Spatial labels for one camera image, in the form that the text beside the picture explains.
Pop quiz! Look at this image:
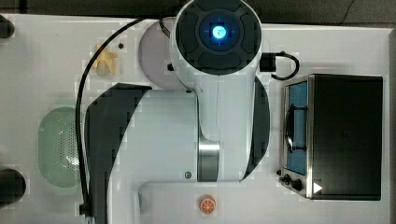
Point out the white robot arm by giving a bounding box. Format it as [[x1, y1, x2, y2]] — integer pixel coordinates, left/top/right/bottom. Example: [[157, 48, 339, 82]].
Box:
[[84, 0, 270, 224]]

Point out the orange slice toy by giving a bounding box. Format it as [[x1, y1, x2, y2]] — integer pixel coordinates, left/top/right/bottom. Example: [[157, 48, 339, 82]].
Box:
[[198, 194, 217, 215]]

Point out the black toaster oven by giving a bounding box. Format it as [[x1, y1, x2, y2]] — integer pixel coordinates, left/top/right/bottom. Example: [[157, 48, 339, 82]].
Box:
[[277, 74, 383, 201]]

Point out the lilac round plate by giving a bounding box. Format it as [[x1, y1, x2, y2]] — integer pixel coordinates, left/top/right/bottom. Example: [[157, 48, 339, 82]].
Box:
[[138, 21, 184, 90]]

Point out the peeled banana toy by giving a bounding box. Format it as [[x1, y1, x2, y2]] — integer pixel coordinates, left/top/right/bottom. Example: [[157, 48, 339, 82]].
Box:
[[92, 49, 118, 76]]

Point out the black cylinder near post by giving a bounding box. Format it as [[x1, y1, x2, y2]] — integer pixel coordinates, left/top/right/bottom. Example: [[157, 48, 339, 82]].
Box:
[[0, 169, 26, 208]]

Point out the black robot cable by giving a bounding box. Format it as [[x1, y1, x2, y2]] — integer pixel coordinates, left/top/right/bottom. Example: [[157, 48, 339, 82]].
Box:
[[75, 17, 148, 217]]

